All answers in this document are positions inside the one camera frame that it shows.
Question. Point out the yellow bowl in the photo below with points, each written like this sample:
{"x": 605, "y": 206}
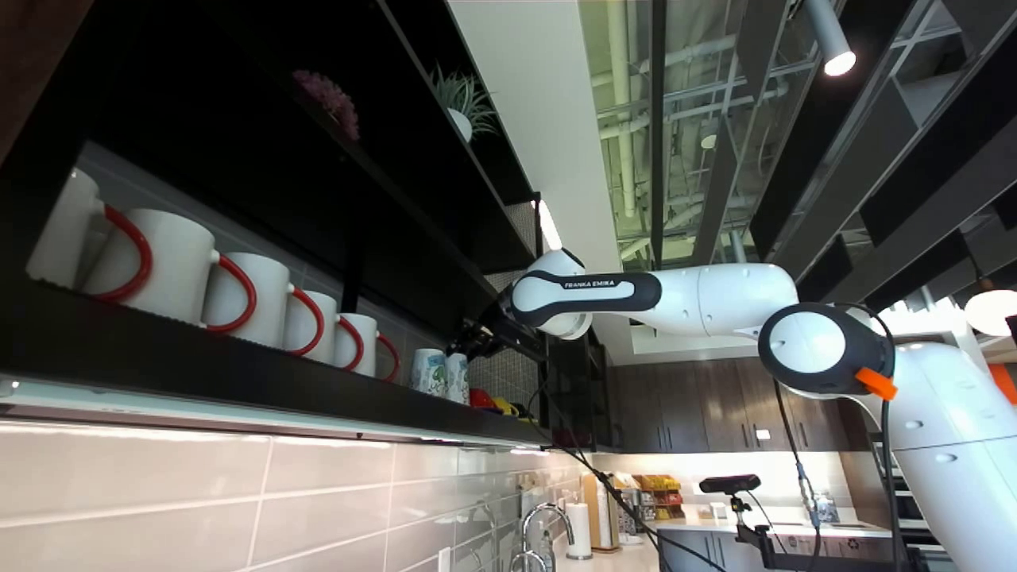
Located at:
{"x": 507, "y": 407}

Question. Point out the white spotlight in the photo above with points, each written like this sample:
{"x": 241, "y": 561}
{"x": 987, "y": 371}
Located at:
{"x": 830, "y": 40}

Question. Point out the round pendant lamp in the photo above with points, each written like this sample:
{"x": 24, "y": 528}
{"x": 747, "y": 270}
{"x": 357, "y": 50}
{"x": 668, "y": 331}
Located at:
{"x": 993, "y": 311}

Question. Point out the patterned paper cup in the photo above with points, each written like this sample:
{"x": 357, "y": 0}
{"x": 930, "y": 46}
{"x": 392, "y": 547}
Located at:
{"x": 427, "y": 372}
{"x": 458, "y": 378}

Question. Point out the paper towel roll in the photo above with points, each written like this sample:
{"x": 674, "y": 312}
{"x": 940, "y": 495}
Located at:
{"x": 578, "y": 531}

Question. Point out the camera on mount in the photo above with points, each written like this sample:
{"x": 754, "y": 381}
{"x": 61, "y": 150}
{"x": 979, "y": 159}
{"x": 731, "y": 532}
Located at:
{"x": 729, "y": 484}

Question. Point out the black wall shelf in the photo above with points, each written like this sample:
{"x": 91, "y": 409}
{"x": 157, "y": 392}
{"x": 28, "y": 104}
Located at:
{"x": 238, "y": 95}

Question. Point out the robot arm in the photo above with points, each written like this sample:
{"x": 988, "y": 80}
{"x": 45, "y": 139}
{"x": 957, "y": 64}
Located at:
{"x": 715, "y": 298}

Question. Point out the purple flower plant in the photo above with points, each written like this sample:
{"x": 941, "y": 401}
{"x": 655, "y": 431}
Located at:
{"x": 330, "y": 99}

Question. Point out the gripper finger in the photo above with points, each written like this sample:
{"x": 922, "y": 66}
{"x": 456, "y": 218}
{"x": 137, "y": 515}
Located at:
{"x": 475, "y": 327}
{"x": 469, "y": 346}

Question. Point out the under-shelf light strip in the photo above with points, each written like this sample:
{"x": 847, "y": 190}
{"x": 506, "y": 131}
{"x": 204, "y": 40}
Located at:
{"x": 199, "y": 405}

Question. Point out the row of brown wall cabinets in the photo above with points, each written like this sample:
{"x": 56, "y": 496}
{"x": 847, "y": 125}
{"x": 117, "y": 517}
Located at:
{"x": 715, "y": 405}

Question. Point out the wooden cutting board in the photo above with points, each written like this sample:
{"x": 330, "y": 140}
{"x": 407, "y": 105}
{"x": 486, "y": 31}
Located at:
{"x": 594, "y": 508}

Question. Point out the chrome tap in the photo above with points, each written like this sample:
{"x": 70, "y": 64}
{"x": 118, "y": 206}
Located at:
{"x": 548, "y": 512}

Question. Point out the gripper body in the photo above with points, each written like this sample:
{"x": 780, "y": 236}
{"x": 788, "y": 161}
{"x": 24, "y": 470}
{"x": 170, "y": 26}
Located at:
{"x": 520, "y": 338}

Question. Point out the green plant in white pot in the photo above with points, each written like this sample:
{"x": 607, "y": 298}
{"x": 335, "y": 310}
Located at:
{"x": 462, "y": 107}

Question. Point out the snack rack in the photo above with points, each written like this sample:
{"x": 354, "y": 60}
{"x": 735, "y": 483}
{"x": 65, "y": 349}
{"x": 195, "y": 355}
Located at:
{"x": 659, "y": 496}

